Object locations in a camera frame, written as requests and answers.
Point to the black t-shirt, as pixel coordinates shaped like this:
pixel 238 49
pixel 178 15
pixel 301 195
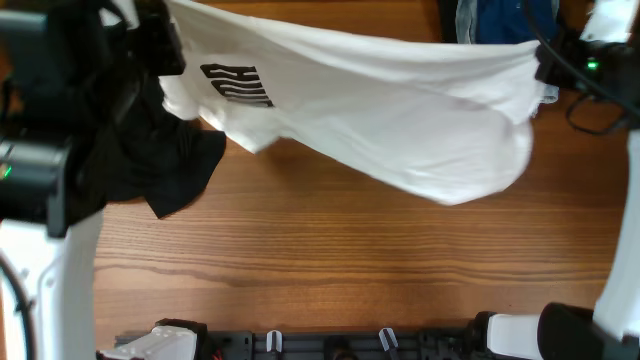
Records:
pixel 129 146

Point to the light blue denim jeans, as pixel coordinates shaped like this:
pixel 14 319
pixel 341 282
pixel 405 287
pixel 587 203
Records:
pixel 466 17

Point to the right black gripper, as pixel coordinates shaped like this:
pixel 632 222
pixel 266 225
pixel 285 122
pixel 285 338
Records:
pixel 554 72

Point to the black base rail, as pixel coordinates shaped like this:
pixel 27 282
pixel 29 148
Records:
pixel 432 344

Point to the black folded garment under jeans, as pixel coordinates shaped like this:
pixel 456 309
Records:
pixel 447 16

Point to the white t-shirt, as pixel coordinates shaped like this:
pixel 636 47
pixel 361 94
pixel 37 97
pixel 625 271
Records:
pixel 446 122

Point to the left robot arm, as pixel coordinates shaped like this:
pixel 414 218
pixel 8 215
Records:
pixel 57 50

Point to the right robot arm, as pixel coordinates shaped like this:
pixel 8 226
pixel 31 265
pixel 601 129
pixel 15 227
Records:
pixel 553 236

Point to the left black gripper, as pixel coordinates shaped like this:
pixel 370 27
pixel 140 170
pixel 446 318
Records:
pixel 158 30

